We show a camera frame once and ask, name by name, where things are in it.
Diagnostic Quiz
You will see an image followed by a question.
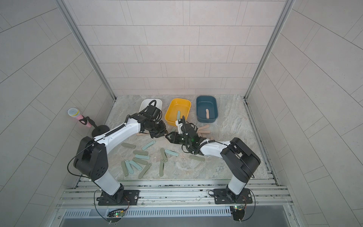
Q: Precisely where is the left circuit board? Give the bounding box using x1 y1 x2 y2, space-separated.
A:
107 209 126 218

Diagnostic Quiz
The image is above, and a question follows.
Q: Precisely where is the circuit board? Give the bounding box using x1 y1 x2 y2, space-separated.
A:
107 209 126 218
230 205 245 222

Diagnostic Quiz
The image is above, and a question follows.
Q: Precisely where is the white storage box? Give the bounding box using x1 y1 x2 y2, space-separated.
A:
139 98 163 112

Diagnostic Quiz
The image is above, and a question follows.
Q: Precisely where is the right circuit board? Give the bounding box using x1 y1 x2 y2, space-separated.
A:
230 205 245 222

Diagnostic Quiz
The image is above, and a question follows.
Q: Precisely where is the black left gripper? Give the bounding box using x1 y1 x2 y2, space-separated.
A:
148 120 171 138

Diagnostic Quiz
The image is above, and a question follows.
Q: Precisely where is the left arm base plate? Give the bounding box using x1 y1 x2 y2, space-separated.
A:
96 190 140 206

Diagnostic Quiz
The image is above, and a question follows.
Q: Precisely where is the dark teal storage box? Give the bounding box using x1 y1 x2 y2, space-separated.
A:
196 96 218 123

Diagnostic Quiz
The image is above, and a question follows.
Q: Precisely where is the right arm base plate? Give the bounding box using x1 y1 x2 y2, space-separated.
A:
212 188 253 204

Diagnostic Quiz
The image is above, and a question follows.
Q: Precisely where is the pink toy microphone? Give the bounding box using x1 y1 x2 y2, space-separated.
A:
68 107 92 128

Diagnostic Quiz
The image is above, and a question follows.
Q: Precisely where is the yellow storage box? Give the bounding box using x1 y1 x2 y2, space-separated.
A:
164 98 192 126

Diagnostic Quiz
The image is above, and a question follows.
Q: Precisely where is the aluminium rail frame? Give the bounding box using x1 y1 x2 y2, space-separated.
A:
56 178 293 209

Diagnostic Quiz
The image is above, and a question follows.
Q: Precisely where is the black microphone stand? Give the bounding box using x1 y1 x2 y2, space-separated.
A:
79 116 110 137

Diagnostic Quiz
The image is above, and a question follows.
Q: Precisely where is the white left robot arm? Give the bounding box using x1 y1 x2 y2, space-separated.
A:
73 99 168 205

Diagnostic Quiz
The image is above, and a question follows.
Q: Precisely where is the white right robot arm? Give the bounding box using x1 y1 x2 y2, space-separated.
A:
165 123 261 202

